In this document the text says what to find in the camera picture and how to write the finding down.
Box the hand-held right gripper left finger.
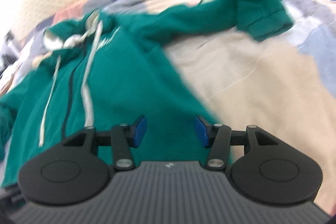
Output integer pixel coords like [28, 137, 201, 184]
[62, 115, 148, 170]

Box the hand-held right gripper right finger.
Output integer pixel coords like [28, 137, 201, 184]
[193, 115, 277, 170]

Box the green hoodie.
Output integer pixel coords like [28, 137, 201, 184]
[0, 0, 294, 188]

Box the patchwork checked quilt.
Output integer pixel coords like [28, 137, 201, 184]
[0, 0, 336, 219]

